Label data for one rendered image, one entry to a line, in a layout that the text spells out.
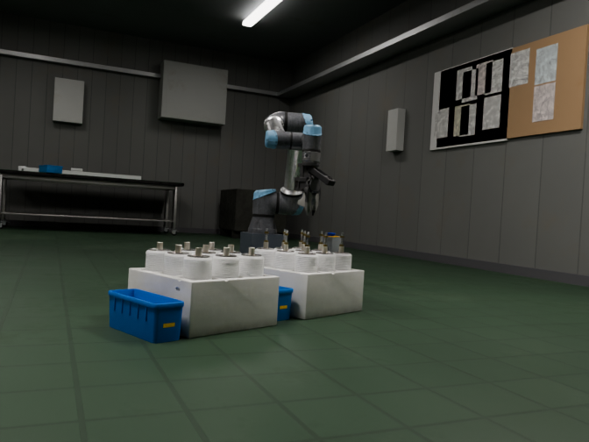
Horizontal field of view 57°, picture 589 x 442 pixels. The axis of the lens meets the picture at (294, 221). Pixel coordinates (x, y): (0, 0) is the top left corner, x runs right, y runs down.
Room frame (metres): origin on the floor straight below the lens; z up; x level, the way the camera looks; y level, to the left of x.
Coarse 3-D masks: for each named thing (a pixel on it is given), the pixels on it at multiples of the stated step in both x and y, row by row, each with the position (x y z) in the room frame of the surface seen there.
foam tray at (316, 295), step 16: (272, 272) 2.26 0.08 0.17; (288, 272) 2.20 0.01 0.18; (320, 272) 2.25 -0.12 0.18; (336, 272) 2.27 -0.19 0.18; (352, 272) 2.35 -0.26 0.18; (304, 288) 2.14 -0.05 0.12; (320, 288) 2.19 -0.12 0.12; (336, 288) 2.27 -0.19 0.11; (352, 288) 2.36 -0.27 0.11; (304, 304) 2.13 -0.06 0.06; (320, 304) 2.19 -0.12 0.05; (336, 304) 2.27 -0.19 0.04; (352, 304) 2.36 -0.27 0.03
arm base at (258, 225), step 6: (252, 216) 2.83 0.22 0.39; (258, 216) 2.81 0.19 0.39; (264, 216) 2.80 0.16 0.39; (270, 216) 2.82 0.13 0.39; (252, 222) 2.82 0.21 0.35; (258, 222) 2.80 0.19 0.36; (264, 222) 2.80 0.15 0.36; (270, 222) 2.81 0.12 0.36; (252, 228) 2.80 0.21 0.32; (258, 228) 2.80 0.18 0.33; (264, 228) 2.79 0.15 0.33; (270, 228) 2.80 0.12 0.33
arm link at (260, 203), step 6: (258, 192) 2.81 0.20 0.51; (264, 192) 2.80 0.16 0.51; (270, 192) 2.81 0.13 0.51; (276, 192) 2.85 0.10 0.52; (258, 198) 2.81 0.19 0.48; (264, 198) 2.80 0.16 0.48; (270, 198) 2.81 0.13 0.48; (276, 198) 2.81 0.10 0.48; (252, 204) 2.85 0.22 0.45; (258, 204) 2.81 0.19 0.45; (264, 204) 2.80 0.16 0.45; (270, 204) 2.81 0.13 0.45; (276, 204) 2.81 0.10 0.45; (252, 210) 2.84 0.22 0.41; (258, 210) 2.81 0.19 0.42; (264, 210) 2.80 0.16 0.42; (270, 210) 2.81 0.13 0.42; (276, 210) 2.83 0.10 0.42
